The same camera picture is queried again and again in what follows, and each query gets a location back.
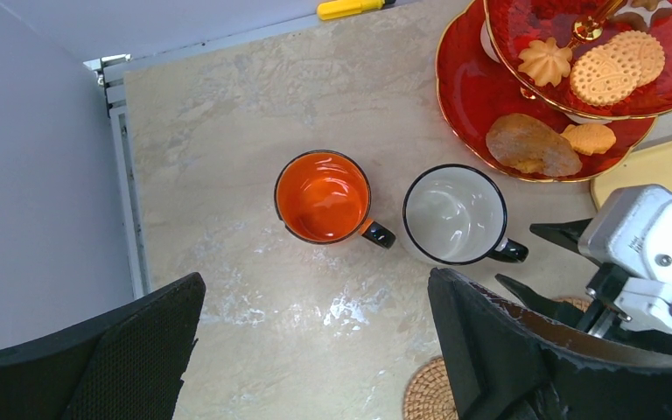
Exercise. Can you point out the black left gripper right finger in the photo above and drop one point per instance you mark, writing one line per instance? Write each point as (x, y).
(505, 361)

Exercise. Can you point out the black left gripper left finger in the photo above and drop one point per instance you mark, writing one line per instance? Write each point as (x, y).
(127, 363)

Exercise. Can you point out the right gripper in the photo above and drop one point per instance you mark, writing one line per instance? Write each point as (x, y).
(603, 319)

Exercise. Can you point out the white ribbed mug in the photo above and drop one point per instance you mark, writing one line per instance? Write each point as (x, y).
(454, 214)

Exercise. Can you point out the orange fish shaped cookie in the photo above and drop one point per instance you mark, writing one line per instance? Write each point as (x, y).
(590, 138)

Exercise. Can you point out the yellow serving tray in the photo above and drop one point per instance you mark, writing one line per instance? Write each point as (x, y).
(652, 165)

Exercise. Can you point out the round orange cookie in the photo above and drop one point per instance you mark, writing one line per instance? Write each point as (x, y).
(605, 75)
(646, 49)

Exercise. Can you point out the flower shaped cookie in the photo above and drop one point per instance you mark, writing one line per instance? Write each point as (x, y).
(545, 63)

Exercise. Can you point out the red three-tier cake stand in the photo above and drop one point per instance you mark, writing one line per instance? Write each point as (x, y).
(473, 91)

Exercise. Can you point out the orange mug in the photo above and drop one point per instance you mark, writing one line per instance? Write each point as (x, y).
(323, 197)

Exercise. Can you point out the brown star cookie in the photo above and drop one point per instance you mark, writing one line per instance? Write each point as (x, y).
(641, 15)

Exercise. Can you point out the yellow iced donut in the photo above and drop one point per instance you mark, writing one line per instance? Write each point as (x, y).
(577, 119)

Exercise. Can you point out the blue iced donut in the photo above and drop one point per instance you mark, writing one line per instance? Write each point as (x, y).
(486, 43)

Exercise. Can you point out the aluminium rail frame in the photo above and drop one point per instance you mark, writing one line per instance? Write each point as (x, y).
(109, 72)

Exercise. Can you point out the yellow screwdriver by wall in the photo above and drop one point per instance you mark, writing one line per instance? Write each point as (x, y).
(345, 8)

